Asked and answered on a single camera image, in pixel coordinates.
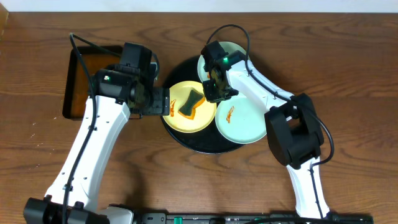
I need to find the orange green sponge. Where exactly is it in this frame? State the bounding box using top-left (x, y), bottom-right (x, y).
top-left (178, 89), bottom-right (205, 120)

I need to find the yellow plate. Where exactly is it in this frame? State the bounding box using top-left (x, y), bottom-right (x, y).
top-left (163, 81), bottom-right (216, 133)

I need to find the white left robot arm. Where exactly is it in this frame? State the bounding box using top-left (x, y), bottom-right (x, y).
top-left (23, 65), bottom-right (170, 223)

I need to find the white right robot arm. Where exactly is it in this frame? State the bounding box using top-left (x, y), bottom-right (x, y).
top-left (201, 47), bottom-right (332, 218)

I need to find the round black tray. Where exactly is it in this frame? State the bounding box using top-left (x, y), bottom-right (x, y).
top-left (162, 56), bottom-right (244, 154)

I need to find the green plate near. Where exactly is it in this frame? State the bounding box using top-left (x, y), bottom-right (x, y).
top-left (215, 93), bottom-right (267, 144)

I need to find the green plate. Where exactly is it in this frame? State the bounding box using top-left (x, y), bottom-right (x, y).
top-left (215, 93), bottom-right (267, 144)
top-left (197, 41), bottom-right (246, 82)

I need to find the green plate far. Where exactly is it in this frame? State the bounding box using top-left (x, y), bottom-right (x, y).
top-left (197, 41), bottom-right (246, 82)

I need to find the black rectangular water basin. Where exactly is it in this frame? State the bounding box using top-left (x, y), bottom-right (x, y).
top-left (62, 46), bottom-right (119, 120)

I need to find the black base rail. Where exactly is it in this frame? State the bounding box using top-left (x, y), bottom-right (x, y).
top-left (105, 203), bottom-right (374, 224)

